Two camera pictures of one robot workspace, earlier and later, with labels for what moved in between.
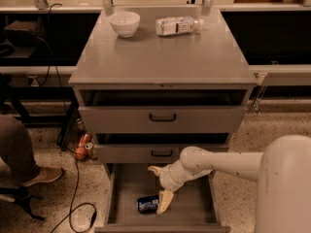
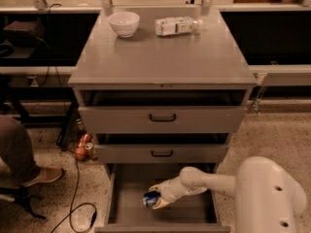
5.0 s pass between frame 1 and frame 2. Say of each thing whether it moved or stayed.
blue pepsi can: moved
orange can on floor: stayed
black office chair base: stayed
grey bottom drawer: stayed
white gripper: moved
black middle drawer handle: stayed
